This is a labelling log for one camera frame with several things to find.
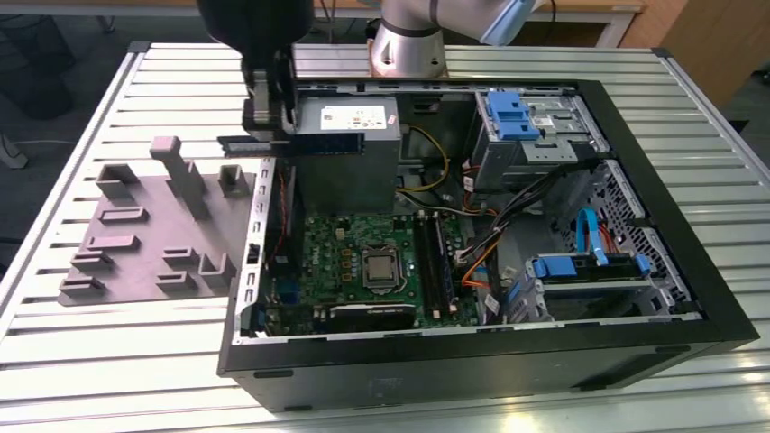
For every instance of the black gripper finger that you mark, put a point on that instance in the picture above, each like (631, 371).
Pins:
(264, 104)

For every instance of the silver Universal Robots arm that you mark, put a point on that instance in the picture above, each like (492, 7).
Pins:
(403, 49)

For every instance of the gray power supply unit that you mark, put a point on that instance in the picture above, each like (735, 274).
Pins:
(348, 185)

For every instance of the gray parts rack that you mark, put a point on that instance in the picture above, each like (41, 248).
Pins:
(156, 212)

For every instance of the green motherboard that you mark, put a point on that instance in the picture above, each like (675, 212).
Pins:
(324, 234)

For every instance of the CPU socket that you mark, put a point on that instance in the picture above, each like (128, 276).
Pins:
(379, 248)

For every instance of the black bin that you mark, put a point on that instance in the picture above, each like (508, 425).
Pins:
(36, 67)

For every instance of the blue drive latch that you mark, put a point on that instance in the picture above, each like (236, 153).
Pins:
(511, 117)

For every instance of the silver CPU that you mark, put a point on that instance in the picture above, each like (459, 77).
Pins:
(380, 269)

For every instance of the white furniture foot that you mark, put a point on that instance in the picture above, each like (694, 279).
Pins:
(12, 155)

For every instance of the metal drive cage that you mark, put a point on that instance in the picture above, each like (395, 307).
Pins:
(559, 149)

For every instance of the black graphics card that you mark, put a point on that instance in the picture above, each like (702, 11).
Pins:
(372, 315)

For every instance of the white-legged wooden desk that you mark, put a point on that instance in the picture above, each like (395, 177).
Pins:
(619, 27)

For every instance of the hard disk in blue carrier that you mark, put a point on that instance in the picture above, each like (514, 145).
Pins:
(559, 268)

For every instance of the black open PC case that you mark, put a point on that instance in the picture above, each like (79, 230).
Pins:
(420, 374)

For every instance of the metal disk bay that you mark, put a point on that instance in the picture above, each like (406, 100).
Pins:
(602, 285)

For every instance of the wooden cabinet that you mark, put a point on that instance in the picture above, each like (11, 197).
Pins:
(710, 36)

